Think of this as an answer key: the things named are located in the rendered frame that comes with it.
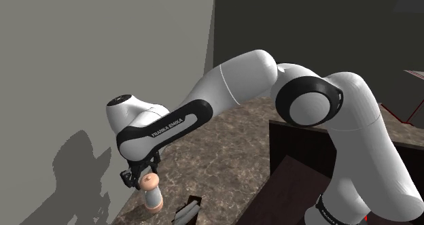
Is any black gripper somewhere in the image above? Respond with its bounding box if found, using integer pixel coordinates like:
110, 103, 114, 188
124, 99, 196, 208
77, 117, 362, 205
119, 151, 162, 190

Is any peach and white pepper mill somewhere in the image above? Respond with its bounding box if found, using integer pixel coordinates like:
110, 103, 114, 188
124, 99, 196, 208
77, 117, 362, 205
139, 172, 164, 215

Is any black box with grey pieces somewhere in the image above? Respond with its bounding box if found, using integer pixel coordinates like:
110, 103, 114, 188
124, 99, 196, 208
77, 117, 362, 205
171, 194, 203, 225

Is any dark brown robot stand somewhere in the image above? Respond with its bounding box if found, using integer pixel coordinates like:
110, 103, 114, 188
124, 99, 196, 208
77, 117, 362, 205
232, 119, 424, 225

